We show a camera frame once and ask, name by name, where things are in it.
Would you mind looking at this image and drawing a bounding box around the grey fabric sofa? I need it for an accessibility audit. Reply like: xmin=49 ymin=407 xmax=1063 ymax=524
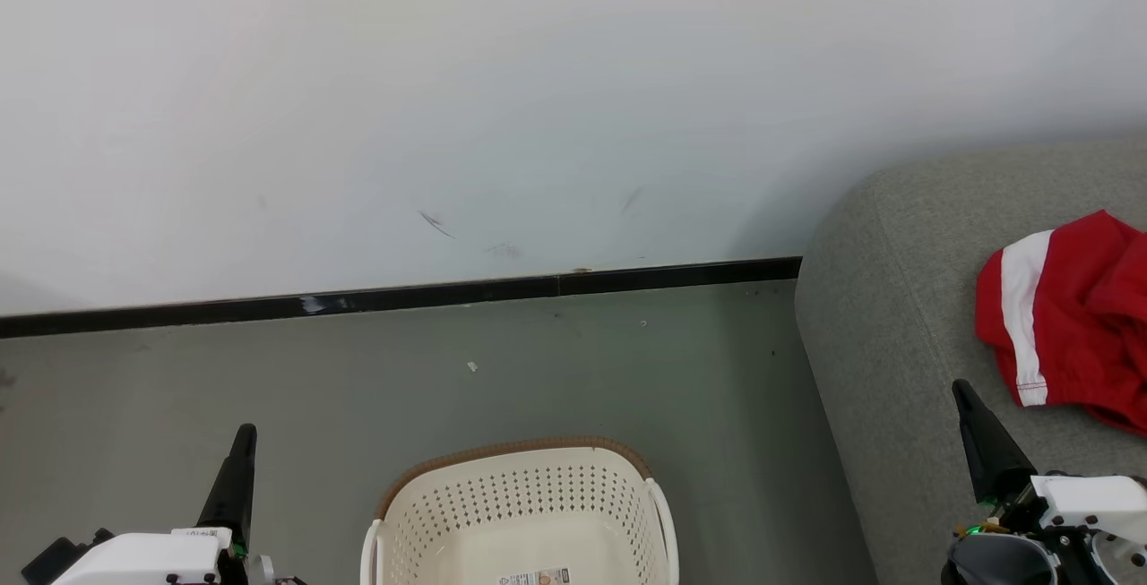
xmin=794 ymin=141 xmax=1147 ymax=585

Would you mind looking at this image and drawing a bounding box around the red white-striped garment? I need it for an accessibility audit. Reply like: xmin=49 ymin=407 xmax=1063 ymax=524
xmin=1080 ymin=231 xmax=1147 ymax=439
xmin=974 ymin=209 xmax=1147 ymax=429

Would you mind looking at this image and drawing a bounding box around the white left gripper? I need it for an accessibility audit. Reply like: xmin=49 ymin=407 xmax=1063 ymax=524
xmin=52 ymin=424 xmax=307 ymax=585

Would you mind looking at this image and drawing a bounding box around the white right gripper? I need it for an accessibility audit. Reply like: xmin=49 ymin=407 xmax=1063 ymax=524
xmin=939 ymin=378 xmax=1147 ymax=585

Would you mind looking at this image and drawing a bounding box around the black wall baseboard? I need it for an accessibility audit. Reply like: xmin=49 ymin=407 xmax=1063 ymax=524
xmin=0 ymin=256 xmax=803 ymax=340

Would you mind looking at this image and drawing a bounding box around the cream perforated laundry basket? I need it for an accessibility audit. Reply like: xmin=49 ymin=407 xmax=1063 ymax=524
xmin=359 ymin=436 xmax=681 ymax=585

